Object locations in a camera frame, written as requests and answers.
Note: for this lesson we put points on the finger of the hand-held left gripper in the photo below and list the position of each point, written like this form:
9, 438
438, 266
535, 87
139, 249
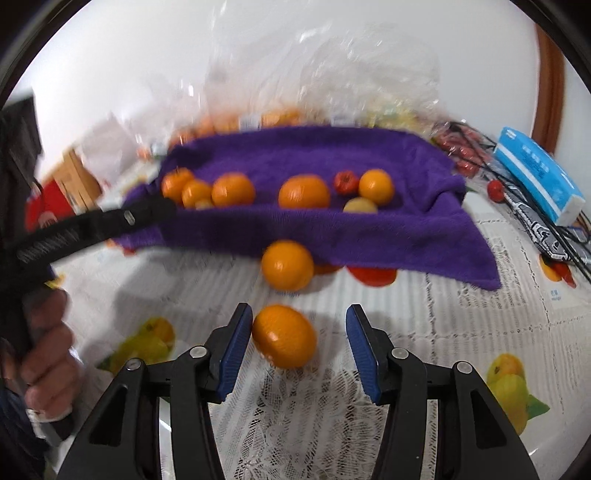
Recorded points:
101, 226

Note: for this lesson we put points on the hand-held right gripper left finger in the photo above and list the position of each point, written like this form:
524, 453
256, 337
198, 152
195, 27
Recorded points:
235, 350

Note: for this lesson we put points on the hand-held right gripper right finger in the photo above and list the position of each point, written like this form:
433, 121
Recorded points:
362, 350

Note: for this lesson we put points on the orange with stem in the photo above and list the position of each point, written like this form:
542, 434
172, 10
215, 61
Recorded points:
177, 184

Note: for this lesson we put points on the yellow round fruit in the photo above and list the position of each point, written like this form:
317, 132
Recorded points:
360, 206

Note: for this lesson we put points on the small red fruit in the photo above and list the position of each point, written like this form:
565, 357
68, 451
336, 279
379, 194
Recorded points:
346, 182

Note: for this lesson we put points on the large orange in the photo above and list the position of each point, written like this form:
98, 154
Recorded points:
304, 191

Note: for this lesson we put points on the purple towel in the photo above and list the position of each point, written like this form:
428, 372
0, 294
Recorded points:
300, 152

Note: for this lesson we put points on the person's left hand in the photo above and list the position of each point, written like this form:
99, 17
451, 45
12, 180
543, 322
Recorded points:
48, 369

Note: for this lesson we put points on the red box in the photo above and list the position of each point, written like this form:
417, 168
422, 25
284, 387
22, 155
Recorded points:
46, 210

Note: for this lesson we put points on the brown cardboard box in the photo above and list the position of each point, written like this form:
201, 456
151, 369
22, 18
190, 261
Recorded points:
78, 177

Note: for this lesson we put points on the crumpled clear plastic bag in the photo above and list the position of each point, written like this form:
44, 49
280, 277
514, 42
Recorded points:
120, 147

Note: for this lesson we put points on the white lace printed tablecloth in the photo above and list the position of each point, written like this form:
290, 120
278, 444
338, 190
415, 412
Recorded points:
461, 323

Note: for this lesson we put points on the clear plastic bag of oranges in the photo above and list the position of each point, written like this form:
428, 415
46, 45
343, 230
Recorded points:
240, 92

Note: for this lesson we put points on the small red tomato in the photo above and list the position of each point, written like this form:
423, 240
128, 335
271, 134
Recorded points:
496, 189

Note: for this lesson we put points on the black white patterned pouch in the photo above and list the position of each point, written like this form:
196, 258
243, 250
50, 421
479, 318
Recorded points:
538, 230

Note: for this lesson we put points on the bag of red tomatoes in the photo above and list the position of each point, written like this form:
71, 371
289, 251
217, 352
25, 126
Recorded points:
457, 147

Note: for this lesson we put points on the blue tissue pack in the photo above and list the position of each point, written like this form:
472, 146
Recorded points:
538, 177

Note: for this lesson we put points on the clear bag of yellow packets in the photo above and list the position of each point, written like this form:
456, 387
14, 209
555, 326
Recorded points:
369, 78

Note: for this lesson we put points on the brown wooden door frame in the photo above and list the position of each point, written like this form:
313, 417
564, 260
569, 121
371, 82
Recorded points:
549, 92

